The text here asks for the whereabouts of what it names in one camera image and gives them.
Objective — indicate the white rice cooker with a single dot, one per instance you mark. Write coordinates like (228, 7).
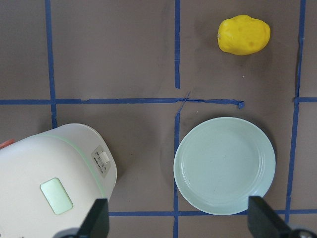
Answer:
(50, 181)

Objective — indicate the pale green plate right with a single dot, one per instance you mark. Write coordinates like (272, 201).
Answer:
(221, 162)

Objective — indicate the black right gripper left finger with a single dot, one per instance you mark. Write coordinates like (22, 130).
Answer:
(96, 223)

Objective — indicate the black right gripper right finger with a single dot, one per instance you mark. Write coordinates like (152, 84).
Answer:
(263, 222)

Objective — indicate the yellow toy potato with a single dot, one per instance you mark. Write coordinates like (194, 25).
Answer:
(243, 35)

